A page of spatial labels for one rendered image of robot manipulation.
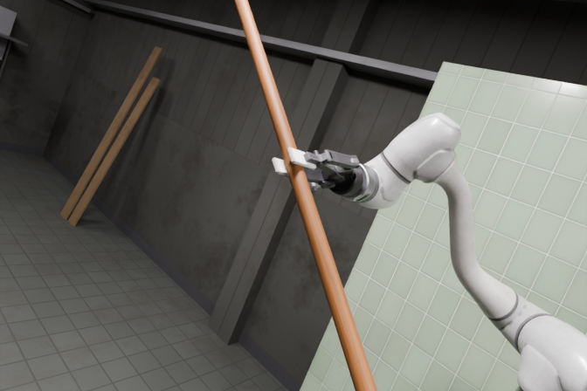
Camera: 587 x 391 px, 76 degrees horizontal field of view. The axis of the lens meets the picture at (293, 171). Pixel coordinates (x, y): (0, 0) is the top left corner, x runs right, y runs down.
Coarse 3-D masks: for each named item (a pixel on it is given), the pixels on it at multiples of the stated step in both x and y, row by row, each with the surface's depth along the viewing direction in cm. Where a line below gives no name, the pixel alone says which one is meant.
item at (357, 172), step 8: (336, 168) 77; (344, 168) 78; (328, 176) 78; (344, 176) 79; (352, 176) 80; (360, 176) 81; (336, 184) 82; (344, 184) 81; (352, 184) 80; (360, 184) 82; (336, 192) 82; (344, 192) 81; (352, 192) 81
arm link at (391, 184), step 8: (376, 160) 90; (384, 160) 88; (376, 168) 88; (384, 168) 87; (392, 168) 87; (384, 176) 87; (392, 176) 87; (400, 176) 87; (384, 184) 87; (392, 184) 87; (400, 184) 88; (408, 184) 89; (376, 192) 87; (384, 192) 88; (392, 192) 89; (400, 192) 91; (376, 200) 88; (384, 200) 90; (392, 200) 91; (376, 208) 93; (384, 208) 95
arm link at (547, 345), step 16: (544, 320) 90; (560, 320) 89; (528, 336) 89; (544, 336) 86; (560, 336) 84; (576, 336) 83; (528, 352) 87; (544, 352) 84; (560, 352) 81; (576, 352) 79; (528, 368) 85; (544, 368) 82; (560, 368) 79; (576, 368) 77; (528, 384) 84; (544, 384) 81; (560, 384) 79; (576, 384) 76
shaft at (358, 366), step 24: (240, 0) 86; (264, 72) 77; (264, 96) 76; (288, 144) 69; (288, 168) 68; (312, 216) 63; (312, 240) 62; (336, 288) 58; (336, 312) 57; (360, 360) 54; (360, 384) 52
